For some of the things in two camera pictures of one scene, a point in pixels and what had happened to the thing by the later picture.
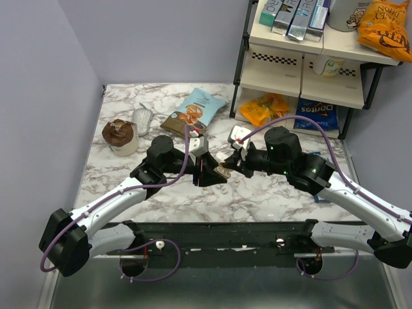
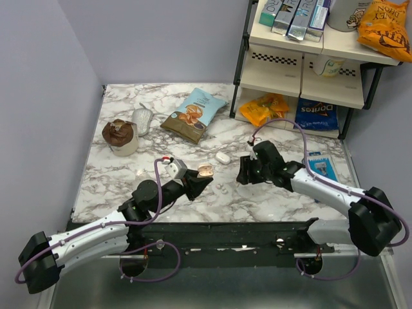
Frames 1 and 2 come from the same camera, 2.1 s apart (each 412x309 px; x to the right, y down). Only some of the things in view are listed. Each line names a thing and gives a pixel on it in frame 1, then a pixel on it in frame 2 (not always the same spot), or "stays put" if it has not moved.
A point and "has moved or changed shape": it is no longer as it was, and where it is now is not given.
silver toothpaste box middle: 301,18 stays put
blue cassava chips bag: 196,111 stays put
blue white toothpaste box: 318,21 stays put
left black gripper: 205,174 -> 194,185
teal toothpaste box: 269,12 stays put
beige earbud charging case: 221,170 has moved or changed shape
